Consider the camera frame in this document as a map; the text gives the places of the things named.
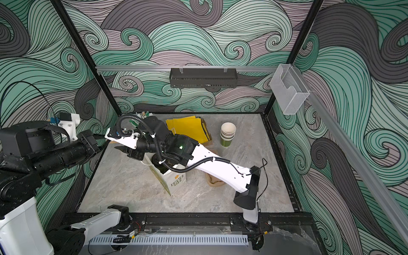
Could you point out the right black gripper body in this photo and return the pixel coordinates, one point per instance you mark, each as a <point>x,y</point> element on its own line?
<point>164,146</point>

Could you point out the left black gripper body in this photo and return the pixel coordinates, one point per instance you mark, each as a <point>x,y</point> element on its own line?
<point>88,144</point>

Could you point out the white paper takeout bag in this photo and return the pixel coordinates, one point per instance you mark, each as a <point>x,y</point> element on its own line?
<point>171,181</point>

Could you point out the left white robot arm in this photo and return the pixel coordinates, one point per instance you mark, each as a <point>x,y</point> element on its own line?
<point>33,151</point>

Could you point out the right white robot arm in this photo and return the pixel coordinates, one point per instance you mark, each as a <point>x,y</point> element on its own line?
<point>180,153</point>

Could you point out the yellow napkin stack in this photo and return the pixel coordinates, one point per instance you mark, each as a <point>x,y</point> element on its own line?
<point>189,126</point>

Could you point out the brown cardboard napkin tray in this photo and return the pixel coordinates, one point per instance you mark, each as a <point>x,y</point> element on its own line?
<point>207,133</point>

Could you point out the pink cup of stirrers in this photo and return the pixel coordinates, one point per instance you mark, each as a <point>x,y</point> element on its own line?
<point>144,114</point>

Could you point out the brown pulp cup carrier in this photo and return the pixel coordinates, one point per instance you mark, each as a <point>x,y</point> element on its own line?
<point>213,181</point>

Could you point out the stack of green paper cups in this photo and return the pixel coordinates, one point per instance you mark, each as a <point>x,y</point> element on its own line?
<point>227,133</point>

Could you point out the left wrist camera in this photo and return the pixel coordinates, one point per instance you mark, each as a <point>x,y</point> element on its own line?
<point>68,122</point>

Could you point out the black wall-mounted tray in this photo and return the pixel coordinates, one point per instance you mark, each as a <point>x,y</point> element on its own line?
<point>203,78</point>

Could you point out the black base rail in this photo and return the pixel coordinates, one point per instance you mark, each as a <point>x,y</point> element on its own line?
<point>232,221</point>

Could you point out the white slotted cable duct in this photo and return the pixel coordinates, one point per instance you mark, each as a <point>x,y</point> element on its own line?
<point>176,239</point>

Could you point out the clear acrylic wall holder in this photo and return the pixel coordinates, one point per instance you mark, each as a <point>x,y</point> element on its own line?
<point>289,87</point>

